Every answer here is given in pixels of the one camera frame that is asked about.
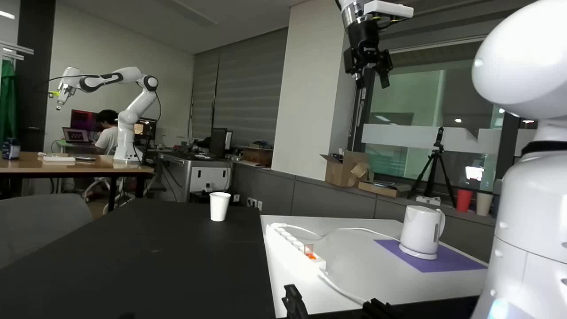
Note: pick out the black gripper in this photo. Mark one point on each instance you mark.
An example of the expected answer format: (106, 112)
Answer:
(364, 52)

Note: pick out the red cup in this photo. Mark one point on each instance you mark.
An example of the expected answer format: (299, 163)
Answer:
(464, 200)

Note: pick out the beige paper cup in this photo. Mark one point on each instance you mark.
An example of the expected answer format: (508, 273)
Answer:
(485, 204)

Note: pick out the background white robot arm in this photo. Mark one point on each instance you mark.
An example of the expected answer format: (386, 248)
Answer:
(129, 94)

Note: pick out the cardboard box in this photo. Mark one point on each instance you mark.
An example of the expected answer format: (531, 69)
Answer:
(348, 169)

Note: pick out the white paper cup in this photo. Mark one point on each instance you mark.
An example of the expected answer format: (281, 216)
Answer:
(219, 204)

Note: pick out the seated person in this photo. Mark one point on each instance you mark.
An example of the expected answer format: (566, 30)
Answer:
(107, 138)

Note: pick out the white power strip adapter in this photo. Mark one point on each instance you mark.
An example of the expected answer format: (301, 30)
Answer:
(295, 248)

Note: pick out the wooden table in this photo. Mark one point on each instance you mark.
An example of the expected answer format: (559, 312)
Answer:
(58, 165)

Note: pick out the black camera tripod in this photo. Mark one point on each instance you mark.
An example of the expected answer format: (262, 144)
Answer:
(435, 163)

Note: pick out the grey cabinet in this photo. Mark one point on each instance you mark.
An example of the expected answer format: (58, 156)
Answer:
(193, 179)

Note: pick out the grey chair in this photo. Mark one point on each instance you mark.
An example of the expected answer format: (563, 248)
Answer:
(33, 222)

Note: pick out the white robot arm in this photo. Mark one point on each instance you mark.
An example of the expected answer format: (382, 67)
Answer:
(522, 66)

